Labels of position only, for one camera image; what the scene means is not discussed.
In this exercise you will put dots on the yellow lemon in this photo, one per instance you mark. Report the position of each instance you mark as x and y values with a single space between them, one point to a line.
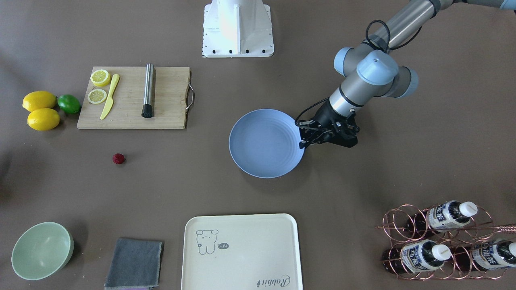
43 119
39 99

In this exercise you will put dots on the green lime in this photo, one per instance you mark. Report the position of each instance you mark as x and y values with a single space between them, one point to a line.
69 104

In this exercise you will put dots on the lemon slice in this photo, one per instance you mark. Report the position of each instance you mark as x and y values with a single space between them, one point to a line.
100 78
97 96

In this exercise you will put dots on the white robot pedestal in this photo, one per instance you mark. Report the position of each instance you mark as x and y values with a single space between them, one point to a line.
237 29

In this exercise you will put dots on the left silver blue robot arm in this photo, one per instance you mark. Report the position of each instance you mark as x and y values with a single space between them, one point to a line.
369 72

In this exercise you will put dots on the dark drink bottle white cap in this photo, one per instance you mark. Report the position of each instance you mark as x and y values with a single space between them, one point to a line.
440 218

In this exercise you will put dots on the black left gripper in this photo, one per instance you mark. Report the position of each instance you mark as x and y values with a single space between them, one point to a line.
325 115

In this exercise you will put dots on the blue round plate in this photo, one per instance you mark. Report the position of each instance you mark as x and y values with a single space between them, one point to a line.
265 143

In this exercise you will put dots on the red strawberry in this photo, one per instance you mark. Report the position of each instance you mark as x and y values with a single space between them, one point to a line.
118 158

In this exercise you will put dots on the copper wire bottle rack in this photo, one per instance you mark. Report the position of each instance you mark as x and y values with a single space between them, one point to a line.
398 224

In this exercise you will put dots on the green bowl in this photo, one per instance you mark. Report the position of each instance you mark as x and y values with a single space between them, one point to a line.
41 251

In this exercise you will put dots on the wooden cutting board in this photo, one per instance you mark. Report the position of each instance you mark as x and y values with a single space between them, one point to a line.
169 101

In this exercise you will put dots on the steel muddler black tip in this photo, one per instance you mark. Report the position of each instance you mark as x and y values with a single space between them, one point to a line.
147 110

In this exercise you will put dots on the grey folded cloth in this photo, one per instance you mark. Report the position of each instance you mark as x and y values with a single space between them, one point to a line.
135 265

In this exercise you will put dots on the yellow plastic knife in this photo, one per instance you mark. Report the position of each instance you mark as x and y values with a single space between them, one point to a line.
109 100

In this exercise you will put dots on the cream rabbit tray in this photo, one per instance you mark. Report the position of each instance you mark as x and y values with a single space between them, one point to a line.
242 252

